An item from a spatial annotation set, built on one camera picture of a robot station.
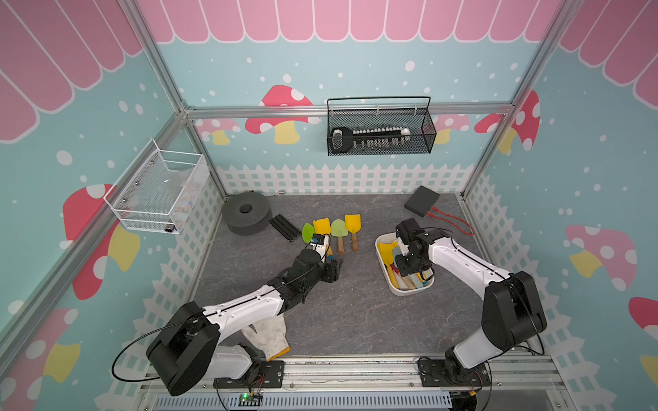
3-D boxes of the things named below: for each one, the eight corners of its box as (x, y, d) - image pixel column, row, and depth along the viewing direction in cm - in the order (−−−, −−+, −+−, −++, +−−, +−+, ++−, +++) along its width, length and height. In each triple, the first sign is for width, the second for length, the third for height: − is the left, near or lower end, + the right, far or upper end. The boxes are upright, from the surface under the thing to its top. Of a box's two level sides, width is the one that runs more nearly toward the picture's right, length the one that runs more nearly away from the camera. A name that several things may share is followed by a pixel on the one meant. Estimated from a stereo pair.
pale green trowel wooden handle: (331, 253, 103) (331, 250, 101) (332, 222, 113) (332, 219, 111) (347, 253, 103) (348, 250, 101) (346, 222, 113) (347, 219, 111)
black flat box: (403, 207, 119) (404, 203, 117) (419, 188, 127) (420, 184, 125) (424, 217, 115) (425, 214, 113) (439, 197, 123) (440, 194, 121)
